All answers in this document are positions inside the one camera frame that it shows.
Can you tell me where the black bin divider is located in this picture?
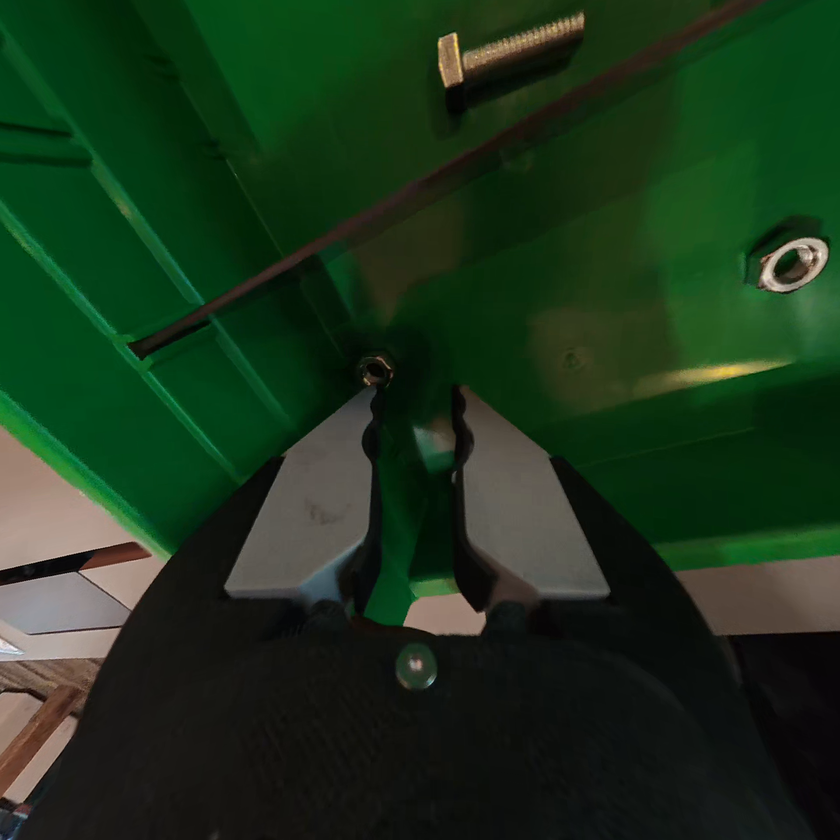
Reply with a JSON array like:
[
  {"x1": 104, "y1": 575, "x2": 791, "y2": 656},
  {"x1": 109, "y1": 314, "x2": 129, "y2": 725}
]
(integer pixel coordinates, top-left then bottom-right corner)
[{"x1": 128, "y1": 0, "x2": 770, "y2": 360}]

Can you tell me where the white metal stand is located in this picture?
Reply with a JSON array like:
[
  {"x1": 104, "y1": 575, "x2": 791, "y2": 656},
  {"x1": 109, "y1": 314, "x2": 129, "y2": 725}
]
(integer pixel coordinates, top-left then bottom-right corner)
[{"x1": 0, "y1": 571, "x2": 132, "y2": 636}]

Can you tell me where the black flat device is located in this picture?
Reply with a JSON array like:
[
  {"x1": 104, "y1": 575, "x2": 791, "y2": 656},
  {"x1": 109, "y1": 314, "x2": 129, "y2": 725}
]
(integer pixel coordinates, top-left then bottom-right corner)
[{"x1": 0, "y1": 550, "x2": 96, "y2": 587}]

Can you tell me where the green plastic object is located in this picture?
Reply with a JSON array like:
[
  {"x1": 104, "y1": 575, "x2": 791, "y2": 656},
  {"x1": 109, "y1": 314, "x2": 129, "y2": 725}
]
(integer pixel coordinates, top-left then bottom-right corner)
[{"x1": 0, "y1": 0, "x2": 840, "y2": 624}]

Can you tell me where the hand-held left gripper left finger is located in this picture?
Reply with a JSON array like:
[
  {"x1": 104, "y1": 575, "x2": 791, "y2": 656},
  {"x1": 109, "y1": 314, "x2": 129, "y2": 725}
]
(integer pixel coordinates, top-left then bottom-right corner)
[{"x1": 223, "y1": 386, "x2": 386, "y2": 616}]

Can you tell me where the steel hex bolt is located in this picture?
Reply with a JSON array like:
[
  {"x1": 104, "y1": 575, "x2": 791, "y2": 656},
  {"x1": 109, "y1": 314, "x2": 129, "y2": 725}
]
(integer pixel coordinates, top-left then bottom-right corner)
[{"x1": 437, "y1": 12, "x2": 586, "y2": 89}]

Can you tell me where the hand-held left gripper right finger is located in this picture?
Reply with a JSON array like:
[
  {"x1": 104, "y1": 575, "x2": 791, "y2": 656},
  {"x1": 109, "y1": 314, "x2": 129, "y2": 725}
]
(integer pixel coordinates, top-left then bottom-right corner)
[{"x1": 450, "y1": 385, "x2": 613, "y2": 613}]

